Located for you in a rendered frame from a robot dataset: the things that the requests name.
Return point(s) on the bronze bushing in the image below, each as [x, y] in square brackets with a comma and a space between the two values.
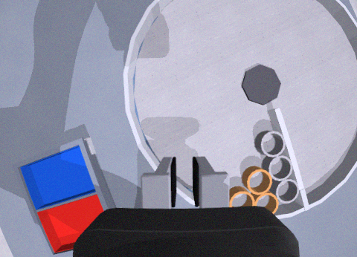
[263, 187]
[272, 204]
[233, 192]

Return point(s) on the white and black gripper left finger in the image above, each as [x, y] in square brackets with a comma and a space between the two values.
[157, 190]

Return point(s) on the grey metal ring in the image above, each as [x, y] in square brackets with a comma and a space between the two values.
[279, 143]
[284, 172]
[291, 193]

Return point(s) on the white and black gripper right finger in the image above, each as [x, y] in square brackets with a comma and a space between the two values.
[210, 188]

